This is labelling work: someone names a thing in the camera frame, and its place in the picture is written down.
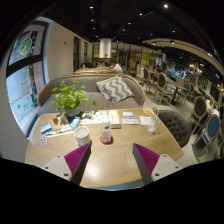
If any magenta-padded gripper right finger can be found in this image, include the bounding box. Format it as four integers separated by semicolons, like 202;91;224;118
132;143;184;185

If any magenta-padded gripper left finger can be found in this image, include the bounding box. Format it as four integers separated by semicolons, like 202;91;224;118
41;143;92;186

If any clear bottle with white cap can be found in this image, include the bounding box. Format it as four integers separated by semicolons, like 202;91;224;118
100;117;113;144

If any white mug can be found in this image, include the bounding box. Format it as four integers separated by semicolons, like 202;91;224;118
73;125;91;147

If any clear plastic cup with straw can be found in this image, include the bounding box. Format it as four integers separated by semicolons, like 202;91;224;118
147;107;162;135

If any small blue and white box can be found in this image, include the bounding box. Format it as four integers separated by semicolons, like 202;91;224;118
69;116;81;130

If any dark grey tufted armchair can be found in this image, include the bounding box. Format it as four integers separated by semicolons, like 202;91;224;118
157;109;193;148

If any blue and white card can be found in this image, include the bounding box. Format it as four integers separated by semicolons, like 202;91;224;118
39;122;53;135

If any printed table menu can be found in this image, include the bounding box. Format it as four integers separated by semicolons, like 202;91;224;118
81;110;109;126

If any white and tan cardboard box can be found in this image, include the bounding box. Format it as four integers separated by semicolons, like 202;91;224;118
108;109;122;129

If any green potted plant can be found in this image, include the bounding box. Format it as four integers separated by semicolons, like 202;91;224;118
49;79;98;118

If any grey curved sofa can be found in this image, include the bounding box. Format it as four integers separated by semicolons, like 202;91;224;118
37;73;147;117

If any group of round-backed chairs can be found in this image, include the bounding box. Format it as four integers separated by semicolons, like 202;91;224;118
136;63;224;158

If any grey chevron cushion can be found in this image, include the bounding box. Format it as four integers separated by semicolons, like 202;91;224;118
96;75;134;103

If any group of ceiling lights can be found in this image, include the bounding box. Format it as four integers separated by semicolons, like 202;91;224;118
88;3;214;58

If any framed wall poster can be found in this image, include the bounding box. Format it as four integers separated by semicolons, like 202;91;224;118
8;22;49;66

